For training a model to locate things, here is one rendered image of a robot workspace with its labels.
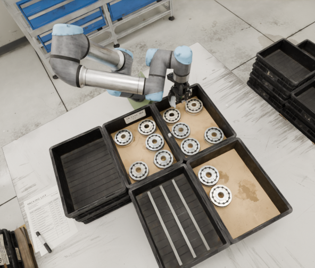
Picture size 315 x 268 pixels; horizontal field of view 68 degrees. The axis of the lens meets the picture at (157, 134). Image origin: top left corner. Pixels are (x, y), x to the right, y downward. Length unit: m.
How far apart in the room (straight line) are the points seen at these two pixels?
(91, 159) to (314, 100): 1.74
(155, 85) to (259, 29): 2.47
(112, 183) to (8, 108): 2.09
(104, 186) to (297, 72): 1.71
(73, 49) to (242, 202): 1.00
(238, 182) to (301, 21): 2.69
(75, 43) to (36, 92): 2.06
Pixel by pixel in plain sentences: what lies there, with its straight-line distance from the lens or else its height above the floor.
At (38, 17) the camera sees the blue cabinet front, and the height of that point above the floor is 0.69.
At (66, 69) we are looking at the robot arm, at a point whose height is 1.33.
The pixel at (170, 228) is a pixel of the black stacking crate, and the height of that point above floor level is 0.83.
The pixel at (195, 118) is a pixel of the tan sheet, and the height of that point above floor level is 0.83.
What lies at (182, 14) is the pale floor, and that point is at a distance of 3.53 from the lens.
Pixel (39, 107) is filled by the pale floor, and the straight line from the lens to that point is 2.93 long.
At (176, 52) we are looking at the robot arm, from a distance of 1.00.
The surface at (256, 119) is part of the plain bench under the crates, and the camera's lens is 1.58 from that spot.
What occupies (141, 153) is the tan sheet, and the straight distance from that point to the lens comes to 1.29.
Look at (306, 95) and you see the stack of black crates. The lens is 2.24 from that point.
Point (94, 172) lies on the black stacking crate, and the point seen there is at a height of 0.83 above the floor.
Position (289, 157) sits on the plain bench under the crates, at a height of 0.70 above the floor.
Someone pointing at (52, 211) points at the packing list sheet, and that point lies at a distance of 1.49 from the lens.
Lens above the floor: 1.99
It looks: 60 degrees down
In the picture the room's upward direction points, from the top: 12 degrees counter-clockwise
